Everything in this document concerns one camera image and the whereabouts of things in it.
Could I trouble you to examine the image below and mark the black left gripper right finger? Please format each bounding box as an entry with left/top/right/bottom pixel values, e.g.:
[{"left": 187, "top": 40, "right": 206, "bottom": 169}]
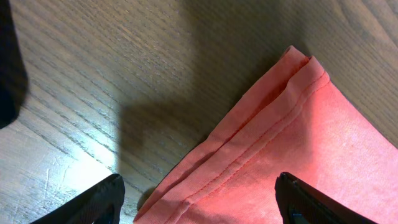
[{"left": 275, "top": 172, "right": 374, "bottom": 224}]

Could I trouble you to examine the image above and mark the red orange t-shirt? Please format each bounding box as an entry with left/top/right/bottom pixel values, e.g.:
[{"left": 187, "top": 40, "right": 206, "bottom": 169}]
[{"left": 134, "top": 47, "right": 397, "bottom": 223}]

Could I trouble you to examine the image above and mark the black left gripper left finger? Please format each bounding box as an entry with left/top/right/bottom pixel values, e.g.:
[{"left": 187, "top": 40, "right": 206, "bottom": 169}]
[{"left": 32, "top": 174, "right": 125, "bottom": 224}]

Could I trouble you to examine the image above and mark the black polo shirt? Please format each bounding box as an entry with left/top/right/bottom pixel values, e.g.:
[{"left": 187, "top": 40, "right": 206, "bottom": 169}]
[{"left": 1, "top": 0, "right": 29, "bottom": 128}]

